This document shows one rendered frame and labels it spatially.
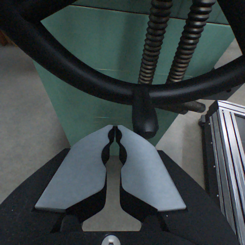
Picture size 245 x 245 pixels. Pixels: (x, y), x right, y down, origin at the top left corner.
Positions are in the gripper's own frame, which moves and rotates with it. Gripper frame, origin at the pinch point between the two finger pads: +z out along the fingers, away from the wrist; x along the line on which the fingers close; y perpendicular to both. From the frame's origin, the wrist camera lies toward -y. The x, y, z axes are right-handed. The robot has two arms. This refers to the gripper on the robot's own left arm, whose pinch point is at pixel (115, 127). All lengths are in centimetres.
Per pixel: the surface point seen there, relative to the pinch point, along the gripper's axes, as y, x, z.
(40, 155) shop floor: 48, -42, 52
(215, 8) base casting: -13.9, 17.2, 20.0
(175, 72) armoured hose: -3.8, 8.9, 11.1
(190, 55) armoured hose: -6.2, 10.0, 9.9
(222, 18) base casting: -12.7, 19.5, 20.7
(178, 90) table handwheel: -2.5, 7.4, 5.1
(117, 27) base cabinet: -10.2, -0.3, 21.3
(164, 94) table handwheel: -1.8, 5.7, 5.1
